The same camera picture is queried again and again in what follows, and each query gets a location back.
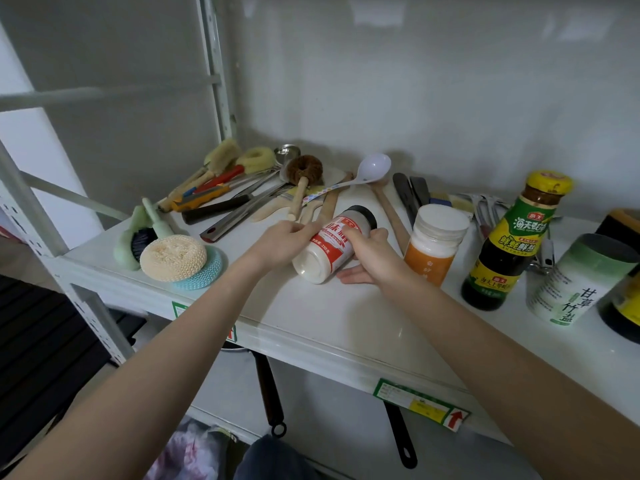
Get person's right hand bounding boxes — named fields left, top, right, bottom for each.
left=336, top=227, right=417, bottom=291

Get person's left hand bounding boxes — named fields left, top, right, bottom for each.
left=245, top=218, right=327, bottom=274

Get white red-label seasoning bottle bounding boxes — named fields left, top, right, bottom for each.
left=292, top=205, right=378, bottom=285

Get person's right forearm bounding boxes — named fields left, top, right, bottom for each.
left=385, top=275, right=640, bottom=480

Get person's left forearm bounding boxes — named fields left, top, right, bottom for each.
left=0, top=255, right=271, bottom=480

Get wooden spoon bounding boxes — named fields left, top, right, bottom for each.
left=300, top=176, right=354, bottom=225

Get wooden spatula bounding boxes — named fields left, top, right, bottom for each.
left=369, top=180, right=412, bottom=255

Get long metal knife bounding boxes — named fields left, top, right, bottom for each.
left=200, top=182, right=293, bottom=244

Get black plastic utensil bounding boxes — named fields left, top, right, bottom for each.
left=410, top=176, right=432, bottom=207
left=392, top=173, right=420, bottom=228

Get white plastic ladle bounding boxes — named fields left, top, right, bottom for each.
left=302, top=153, right=392, bottom=204

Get orange-label jar with white lid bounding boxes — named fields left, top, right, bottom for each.
left=404, top=204, right=471, bottom=287

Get round yellow sponge brush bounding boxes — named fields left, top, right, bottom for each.
left=235, top=147, right=277, bottom=175

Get teal mesh scouring pad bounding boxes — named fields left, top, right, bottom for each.
left=172, top=245, right=224, bottom=291

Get beige mesh scouring pad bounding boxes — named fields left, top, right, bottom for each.
left=139, top=235, right=208, bottom=282

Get green red shelf sticker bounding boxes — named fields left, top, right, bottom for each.
left=172, top=301, right=237, bottom=343

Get dark sauce bottle yellow cap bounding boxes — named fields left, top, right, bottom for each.
left=461, top=170, right=574, bottom=311

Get green yellow shelf sticker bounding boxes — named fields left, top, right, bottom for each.
left=372, top=378, right=471, bottom=433

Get green plastic dish brush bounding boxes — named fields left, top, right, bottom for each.
left=113, top=197, right=174, bottom=271

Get white green paper canister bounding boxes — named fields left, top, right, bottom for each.
left=526, top=233, right=640, bottom=326

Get person's blue trousers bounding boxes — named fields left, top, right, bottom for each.
left=233, top=435, right=323, bottom=480

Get floral plastic bag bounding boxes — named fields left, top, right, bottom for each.
left=144, top=417, right=232, bottom=480

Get dark bottle with yellow label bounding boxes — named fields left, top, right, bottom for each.
left=595, top=209, right=640, bottom=344

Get black slatted panel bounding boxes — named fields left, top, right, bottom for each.
left=0, top=275, right=147, bottom=468

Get brown coir brush wooden handle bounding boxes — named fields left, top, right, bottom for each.
left=286, top=155, right=324, bottom=221

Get black-handled knife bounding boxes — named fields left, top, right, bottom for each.
left=181, top=181, right=281, bottom=225

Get red-handled peeler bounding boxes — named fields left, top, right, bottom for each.
left=182, top=165, right=246, bottom=198

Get orange-handled knife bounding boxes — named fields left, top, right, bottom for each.
left=171, top=185, right=232, bottom=212

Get black pan handle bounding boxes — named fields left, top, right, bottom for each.
left=383, top=401, right=419, bottom=470
left=251, top=351, right=288, bottom=439

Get white metal shelf frame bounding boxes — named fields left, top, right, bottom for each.
left=0, top=0, right=640, bottom=445

